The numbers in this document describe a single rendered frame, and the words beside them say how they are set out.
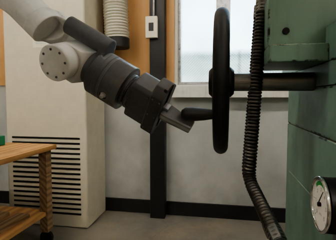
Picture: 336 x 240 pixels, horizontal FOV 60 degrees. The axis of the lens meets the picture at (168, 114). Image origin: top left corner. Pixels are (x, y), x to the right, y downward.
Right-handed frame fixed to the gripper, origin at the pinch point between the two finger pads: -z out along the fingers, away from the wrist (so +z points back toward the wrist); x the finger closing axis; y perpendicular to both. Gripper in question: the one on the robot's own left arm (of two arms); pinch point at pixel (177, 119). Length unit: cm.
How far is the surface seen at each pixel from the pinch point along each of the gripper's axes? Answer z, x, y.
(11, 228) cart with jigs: 46, -110, -9
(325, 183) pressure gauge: -19.0, 16.0, -11.8
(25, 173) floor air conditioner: 72, -136, 23
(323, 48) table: -14.9, 17.6, 14.3
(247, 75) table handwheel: -6.9, 6.3, 14.0
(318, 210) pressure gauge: -21.0, 12.1, -12.1
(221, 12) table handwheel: 2.7, 15.8, 12.3
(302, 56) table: -12.8, 15.6, 12.6
